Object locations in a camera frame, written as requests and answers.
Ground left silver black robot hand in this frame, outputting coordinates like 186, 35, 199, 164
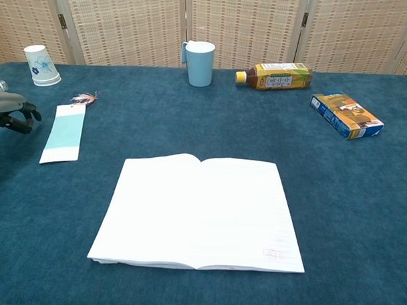
0, 91, 43, 136

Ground light blue tasselled bookmark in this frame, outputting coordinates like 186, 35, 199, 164
39, 89, 100, 167

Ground white notebook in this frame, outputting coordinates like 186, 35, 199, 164
86, 150, 309, 274

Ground white flower-print paper cup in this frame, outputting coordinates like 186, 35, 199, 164
22, 44, 63, 88

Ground teal blue table cloth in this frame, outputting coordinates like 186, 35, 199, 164
0, 60, 407, 305

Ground light blue plastic mug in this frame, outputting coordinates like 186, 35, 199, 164
179, 40, 216, 88

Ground yellow-label tea bottle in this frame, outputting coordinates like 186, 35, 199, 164
235, 60, 314, 94

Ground blue and orange snack box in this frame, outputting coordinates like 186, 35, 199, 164
308, 92, 386, 142

